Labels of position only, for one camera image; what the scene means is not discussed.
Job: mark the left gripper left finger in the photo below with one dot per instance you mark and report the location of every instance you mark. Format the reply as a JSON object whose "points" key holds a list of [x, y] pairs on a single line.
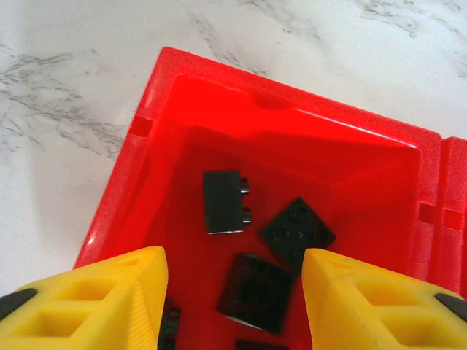
{"points": [[91, 310]]}

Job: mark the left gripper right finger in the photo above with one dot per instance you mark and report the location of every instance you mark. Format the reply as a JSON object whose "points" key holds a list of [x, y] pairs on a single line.
{"points": [[365, 313]]}

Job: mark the black lego brick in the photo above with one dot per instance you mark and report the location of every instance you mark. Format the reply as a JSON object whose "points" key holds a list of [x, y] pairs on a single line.
{"points": [[255, 291], [172, 324], [222, 204], [295, 229], [259, 345]]}

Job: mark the red plastic bin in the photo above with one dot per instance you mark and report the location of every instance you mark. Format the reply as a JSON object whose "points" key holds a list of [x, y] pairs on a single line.
{"points": [[456, 182], [328, 164]]}

